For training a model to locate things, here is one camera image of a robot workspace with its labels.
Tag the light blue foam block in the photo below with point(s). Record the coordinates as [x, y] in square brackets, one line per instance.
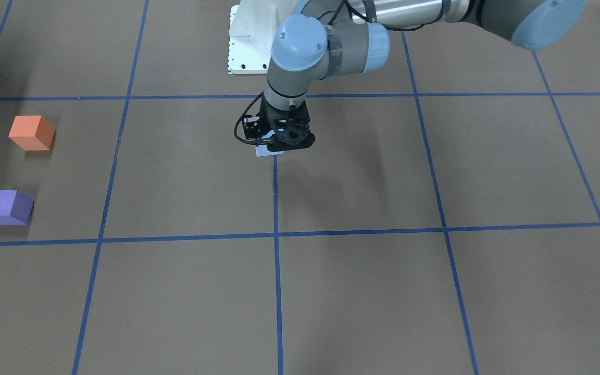
[263, 151]

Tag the purple foam block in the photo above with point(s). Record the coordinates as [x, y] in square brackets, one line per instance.
[15, 208]

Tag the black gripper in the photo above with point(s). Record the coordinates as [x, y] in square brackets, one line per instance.
[251, 128]

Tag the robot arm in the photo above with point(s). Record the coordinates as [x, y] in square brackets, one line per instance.
[328, 39]

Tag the orange foam block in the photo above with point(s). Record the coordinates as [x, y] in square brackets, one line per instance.
[32, 133]

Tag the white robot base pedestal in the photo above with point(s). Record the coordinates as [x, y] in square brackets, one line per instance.
[253, 25]

